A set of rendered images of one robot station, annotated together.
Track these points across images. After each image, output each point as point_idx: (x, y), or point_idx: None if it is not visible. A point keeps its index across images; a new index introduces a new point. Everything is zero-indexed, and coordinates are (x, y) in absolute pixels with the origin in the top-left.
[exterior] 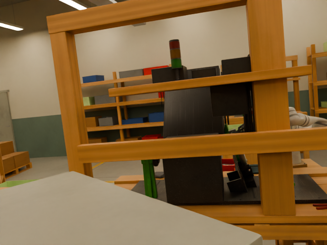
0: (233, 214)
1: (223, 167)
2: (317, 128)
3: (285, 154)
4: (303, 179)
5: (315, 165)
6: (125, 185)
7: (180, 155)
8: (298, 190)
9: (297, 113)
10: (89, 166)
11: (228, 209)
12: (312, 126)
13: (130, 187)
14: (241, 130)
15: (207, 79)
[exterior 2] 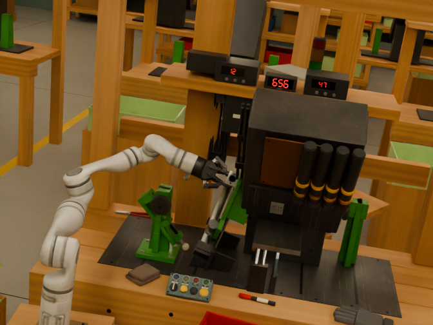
0: (238, 226)
1: (229, 322)
2: (165, 123)
3: None
4: (119, 250)
5: (15, 324)
6: (424, 318)
7: None
8: (148, 233)
9: (136, 147)
10: (426, 204)
11: (241, 233)
12: (91, 183)
13: (409, 309)
14: (222, 167)
15: None
